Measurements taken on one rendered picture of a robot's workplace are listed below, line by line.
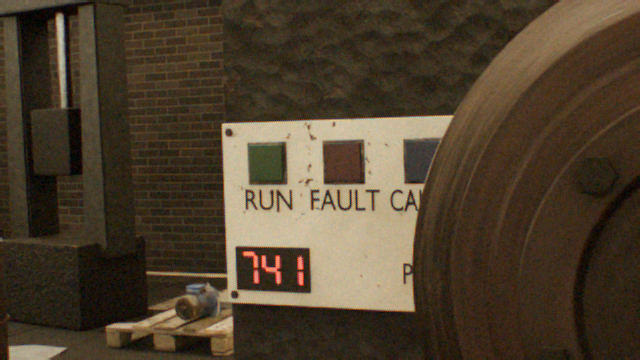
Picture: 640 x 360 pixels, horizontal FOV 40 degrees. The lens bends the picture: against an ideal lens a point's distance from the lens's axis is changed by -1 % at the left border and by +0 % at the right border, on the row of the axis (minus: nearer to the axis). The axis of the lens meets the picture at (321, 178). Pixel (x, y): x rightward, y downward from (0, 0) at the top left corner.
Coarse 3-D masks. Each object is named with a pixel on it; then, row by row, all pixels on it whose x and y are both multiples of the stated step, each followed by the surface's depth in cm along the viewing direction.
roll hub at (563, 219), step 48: (624, 144) 54; (576, 192) 55; (624, 192) 54; (528, 240) 56; (576, 240) 55; (624, 240) 55; (528, 288) 56; (576, 288) 56; (624, 288) 55; (528, 336) 57; (576, 336) 56; (624, 336) 55
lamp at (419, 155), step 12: (408, 144) 81; (420, 144) 81; (432, 144) 80; (408, 156) 81; (420, 156) 81; (432, 156) 80; (408, 168) 81; (420, 168) 81; (408, 180) 81; (420, 180) 81
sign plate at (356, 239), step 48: (240, 144) 88; (288, 144) 86; (384, 144) 82; (240, 192) 89; (288, 192) 87; (336, 192) 85; (384, 192) 83; (240, 240) 89; (288, 240) 87; (336, 240) 85; (384, 240) 83; (240, 288) 89; (288, 288) 87; (336, 288) 85; (384, 288) 83
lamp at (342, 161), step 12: (324, 144) 84; (336, 144) 84; (348, 144) 83; (324, 156) 84; (336, 156) 84; (348, 156) 83; (360, 156) 83; (336, 168) 84; (348, 168) 83; (360, 168) 83; (336, 180) 84; (348, 180) 84; (360, 180) 83
